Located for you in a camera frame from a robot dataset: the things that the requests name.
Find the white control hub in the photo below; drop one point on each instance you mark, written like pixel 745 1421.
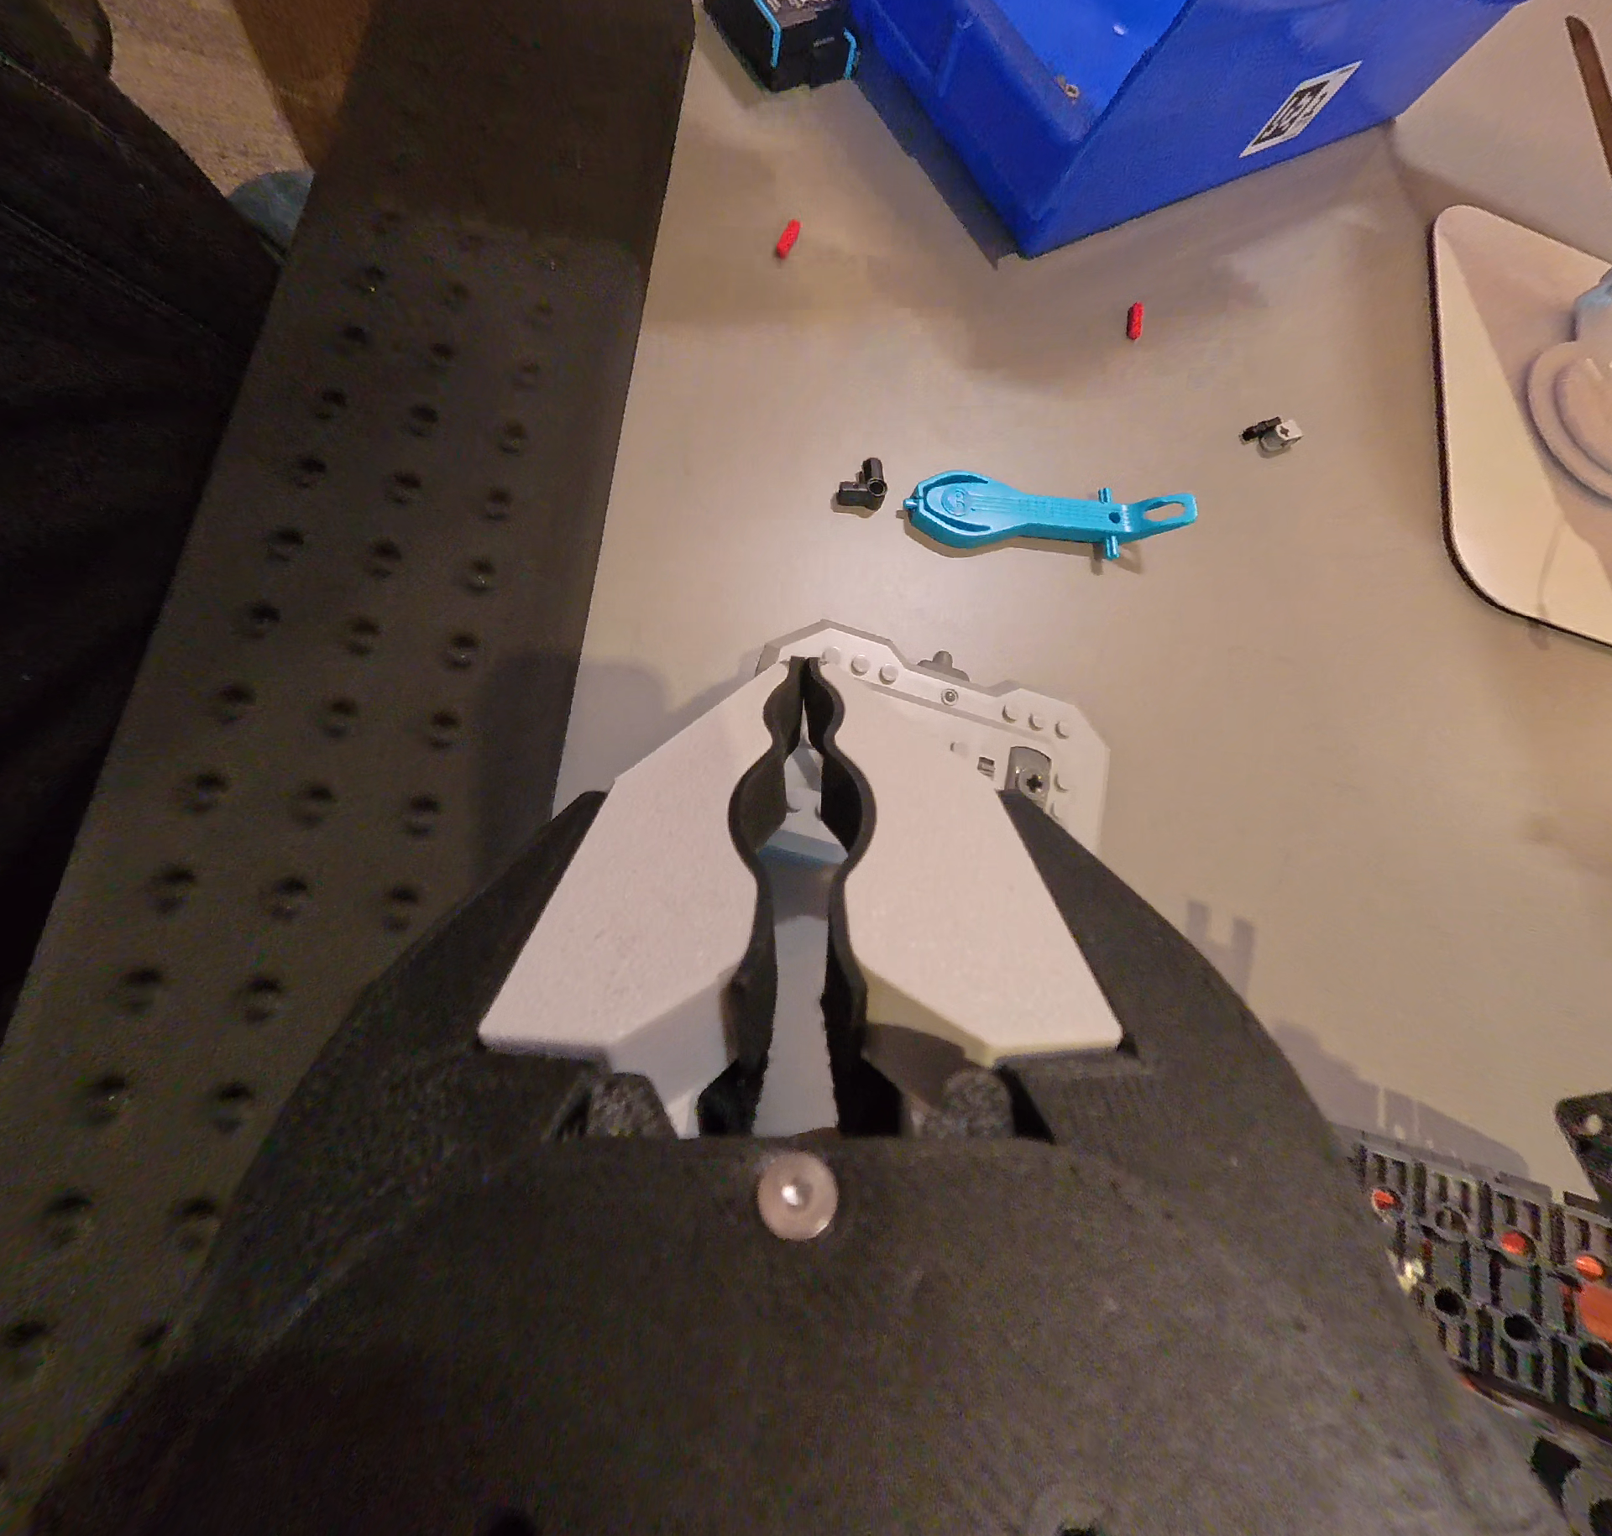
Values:
pixel 932 698

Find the tracked toy robot vehicle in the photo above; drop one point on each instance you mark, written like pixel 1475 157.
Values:
pixel 1511 1259

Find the white document stand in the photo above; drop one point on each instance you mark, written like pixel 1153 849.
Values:
pixel 1486 428

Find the black battery pack blue-edged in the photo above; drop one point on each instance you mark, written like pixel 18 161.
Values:
pixel 768 0

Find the small grey connector block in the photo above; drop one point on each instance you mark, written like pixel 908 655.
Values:
pixel 1274 432

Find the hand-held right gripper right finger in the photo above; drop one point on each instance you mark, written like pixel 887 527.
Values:
pixel 982 932

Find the black dimpled pad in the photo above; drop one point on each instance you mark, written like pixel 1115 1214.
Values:
pixel 378 554

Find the black angle connector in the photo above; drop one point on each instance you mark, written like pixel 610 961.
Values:
pixel 862 484

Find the blue plastic bin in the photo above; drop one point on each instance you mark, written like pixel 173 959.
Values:
pixel 1007 51

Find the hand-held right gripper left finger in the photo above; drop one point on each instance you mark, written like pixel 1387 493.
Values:
pixel 617 932

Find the blue brick separator tool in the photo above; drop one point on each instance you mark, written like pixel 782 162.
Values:
pixel 1007 509

